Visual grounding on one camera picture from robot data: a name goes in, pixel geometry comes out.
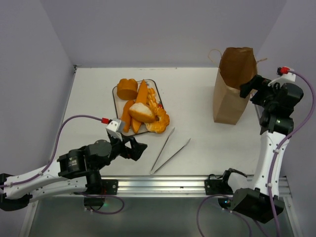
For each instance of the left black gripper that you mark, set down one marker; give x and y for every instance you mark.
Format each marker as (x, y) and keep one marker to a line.
(136, 149)

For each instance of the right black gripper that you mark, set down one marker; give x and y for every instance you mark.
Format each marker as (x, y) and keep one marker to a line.
(256, 87)

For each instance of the brown paper bag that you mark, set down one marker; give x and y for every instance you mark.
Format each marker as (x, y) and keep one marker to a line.
(236, 67)

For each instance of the orange fake bread loaf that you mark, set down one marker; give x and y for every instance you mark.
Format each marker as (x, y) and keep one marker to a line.
(126, 116)

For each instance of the curved fake croissant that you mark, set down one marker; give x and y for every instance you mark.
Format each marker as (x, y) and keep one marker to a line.
(142, 113)

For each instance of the metal tongs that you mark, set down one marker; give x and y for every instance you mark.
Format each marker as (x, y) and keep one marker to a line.
(174, 144)

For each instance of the round twisted fake bread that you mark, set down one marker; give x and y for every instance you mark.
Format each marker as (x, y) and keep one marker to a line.
(159, 126)

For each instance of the braided fake bread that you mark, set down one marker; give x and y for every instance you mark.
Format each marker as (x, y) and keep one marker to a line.
(151, 98)

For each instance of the long orange fake baguette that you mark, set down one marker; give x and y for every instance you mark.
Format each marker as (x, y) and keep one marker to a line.
(141, 98)

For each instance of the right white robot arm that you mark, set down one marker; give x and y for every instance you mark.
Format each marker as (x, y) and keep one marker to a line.
(259, 199)

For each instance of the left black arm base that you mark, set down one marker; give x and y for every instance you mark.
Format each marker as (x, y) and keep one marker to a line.
(108, 187)

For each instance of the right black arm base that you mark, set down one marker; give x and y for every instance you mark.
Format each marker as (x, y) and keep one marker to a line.
(219, 184)

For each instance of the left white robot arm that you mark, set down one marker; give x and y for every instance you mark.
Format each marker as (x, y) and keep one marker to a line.
(77, 171)

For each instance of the strawberry pattern tray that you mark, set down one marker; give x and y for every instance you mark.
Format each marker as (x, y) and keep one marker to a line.
(119, 105)

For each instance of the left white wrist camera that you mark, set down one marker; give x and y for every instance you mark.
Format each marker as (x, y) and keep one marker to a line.
(114, 125)

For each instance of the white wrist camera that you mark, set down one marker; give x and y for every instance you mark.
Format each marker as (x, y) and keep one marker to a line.
(284, 76)
(114, 125)

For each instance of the aluminium frame rail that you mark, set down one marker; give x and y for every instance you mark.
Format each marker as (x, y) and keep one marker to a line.
(132, 186)

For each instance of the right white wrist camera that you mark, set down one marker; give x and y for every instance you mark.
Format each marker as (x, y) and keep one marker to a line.
(284, 76)

